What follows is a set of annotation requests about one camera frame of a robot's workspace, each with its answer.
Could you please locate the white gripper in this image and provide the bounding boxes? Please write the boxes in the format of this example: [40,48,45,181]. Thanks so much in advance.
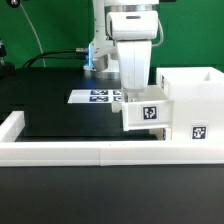
[91,40,152,103]

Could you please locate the white drawer box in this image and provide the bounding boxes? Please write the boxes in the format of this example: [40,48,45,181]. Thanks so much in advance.
[155,128,172,140]
[111,85,174,131]

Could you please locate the white drawer cabinet frame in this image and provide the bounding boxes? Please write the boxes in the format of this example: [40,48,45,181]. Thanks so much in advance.
[156,67,224,142]

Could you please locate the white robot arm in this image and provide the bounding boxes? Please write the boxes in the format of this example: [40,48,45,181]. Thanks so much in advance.
[84,0,163,102]

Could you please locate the white sheet with markers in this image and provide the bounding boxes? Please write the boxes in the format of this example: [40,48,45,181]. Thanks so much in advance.
[68,89,121,104]

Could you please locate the black stand at left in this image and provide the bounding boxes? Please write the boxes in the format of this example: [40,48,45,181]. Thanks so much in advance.
[0,39,15,78]

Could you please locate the white U-shaped border fence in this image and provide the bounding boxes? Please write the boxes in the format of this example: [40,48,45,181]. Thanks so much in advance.
[0,111,224,167]

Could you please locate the black cables at base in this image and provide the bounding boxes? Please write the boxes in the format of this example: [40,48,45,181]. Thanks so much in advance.
[21,47,90,69]

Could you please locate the white cable on left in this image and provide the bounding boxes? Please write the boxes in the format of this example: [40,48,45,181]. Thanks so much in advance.
[18,3,47,68]

